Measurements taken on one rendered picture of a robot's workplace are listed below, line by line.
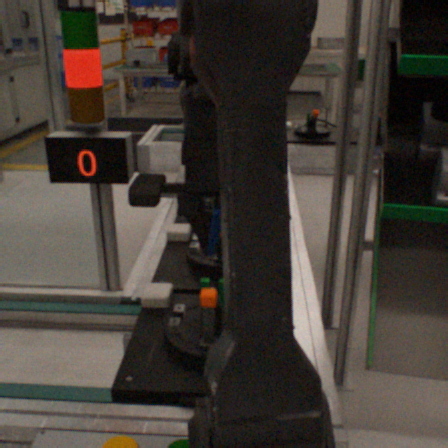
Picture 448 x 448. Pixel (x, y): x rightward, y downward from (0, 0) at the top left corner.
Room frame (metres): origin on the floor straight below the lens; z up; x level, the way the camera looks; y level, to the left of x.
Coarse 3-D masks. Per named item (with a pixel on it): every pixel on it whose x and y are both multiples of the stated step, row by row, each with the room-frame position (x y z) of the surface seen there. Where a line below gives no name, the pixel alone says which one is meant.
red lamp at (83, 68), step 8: (64, 56) 0.74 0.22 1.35; (72, 56) 0.73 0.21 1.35; (80, 56) 0.72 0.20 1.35; (88, 56) 0.73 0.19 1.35; (96, 56) 0.74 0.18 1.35; (72, 64) 0.73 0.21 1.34; (80, 64) 0.72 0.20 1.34; (88, 64) 0.73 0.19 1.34; (96, 64) 0.74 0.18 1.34; (72, 72) 0.73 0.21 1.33; (80, 72) 0.72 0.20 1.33; (88, 72) 0.73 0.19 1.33; (96, 72) 0.74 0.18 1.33; (72, 80) 0.73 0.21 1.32; (80, 80) 0.72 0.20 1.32; (88, 80) 0.73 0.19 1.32; (96, 80) 0.74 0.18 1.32
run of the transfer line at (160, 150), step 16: (160, 128) 2.08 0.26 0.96; (176, 128) 2.09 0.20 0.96; (144, 144) 1.83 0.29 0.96; (160, 144) 1.81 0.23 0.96; (176, 144) 1.81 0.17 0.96; (288, 144) 1.81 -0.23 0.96; (304, 144) 1.81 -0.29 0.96; (320, 144) 1.81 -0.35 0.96; (144, 160) 1.81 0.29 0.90; (160, 160) 1.80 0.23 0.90; (176, 160) 1.80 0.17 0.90; (288, 160) 1.78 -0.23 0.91; (304, 160) 1.77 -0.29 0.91; (320, 160) 1.77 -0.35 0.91; (352, 160) 1.77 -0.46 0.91
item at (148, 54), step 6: (138, 48) 6.48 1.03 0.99; (144, 48) 6.47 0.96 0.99; (150, 48) 6.47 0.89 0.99; (156, 48) 6.45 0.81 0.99; (126, 54) 6.11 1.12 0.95; (132, 54) 6.10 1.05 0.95; (138, 54) 6.48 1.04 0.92; (144, 54) 6.09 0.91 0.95; (150, 54) 6.09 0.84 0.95; (156, 54) 6.40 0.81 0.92; (126, 60) 6.11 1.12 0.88; (132, 60) 6.10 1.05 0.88; (150, 60) 6.09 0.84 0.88; (156, 60) 6.40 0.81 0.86
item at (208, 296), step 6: (204, 288) 0.58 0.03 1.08; (204, 294) 0.56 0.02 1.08; (210, 294) 0.56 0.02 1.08; (216, 294) 0.57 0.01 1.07; (204, 300) 0.56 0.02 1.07; (210, 300) 0.56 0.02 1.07; (216, 300) 0.57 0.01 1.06; (204, 306) 0.56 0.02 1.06; (210, 306) 0.56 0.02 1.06; (204, 312) 0.56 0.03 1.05; (210, 312) 0.56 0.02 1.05; (204, 318) 0.56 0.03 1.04; (210, 318) 0.56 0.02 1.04; (204, 324) 0.56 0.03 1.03; (210, 324) 0.56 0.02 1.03; (204, 330) 0.56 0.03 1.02; (210, 330) 0.56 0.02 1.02; (204, 336) 0.56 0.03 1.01; (210, 336) 0.56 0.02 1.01; (204, 342) 0.56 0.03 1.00; (210, 342) 0.56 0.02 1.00
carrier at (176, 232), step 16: (176, 224) 0.99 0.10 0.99; (176, 240) 0.96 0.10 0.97; (192, 240) 0.96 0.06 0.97; (176, 256) 0.88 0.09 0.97; (192, 256) 0.84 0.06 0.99; (208, 256) 0.84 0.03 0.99; (160, 272) 0.82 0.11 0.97; (176, 272) 0.82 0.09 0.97; (192, 272) 0.82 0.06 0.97; (208, 272) 0.81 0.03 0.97; (176, 288) 0.76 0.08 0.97; (192, 288) 0.76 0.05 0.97
